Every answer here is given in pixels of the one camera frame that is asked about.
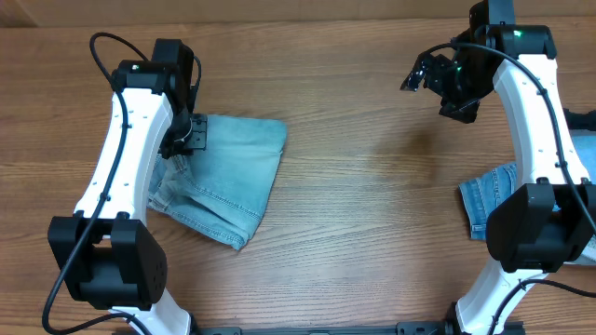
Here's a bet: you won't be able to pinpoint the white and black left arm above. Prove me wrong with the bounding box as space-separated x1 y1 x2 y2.
41 39 208 334

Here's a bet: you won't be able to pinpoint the black left camera cable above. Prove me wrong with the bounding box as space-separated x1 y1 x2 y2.
41 32 204 335

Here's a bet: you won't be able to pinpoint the black right camera cable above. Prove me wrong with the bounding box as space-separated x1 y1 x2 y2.
413 40 596 335

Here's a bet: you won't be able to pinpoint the black folded garment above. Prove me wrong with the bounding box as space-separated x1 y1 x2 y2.
563 108 596 132

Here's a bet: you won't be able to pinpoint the black camera cable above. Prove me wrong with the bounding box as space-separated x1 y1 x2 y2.
41 32 204 335
413 40 596 335

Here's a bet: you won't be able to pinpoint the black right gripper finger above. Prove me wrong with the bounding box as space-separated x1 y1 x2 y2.
400 53 431 91
439 98 480 124

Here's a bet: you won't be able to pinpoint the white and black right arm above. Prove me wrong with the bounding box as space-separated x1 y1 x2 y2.
397 1 595 334

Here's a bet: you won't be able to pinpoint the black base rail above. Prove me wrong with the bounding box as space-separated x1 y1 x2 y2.
190 321 460 335

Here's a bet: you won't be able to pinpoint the darker blue denim shorts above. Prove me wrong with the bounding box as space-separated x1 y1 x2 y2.
458 130 595 240

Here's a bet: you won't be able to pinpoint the light blue denim shorts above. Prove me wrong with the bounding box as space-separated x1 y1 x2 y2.
147 114 288 250

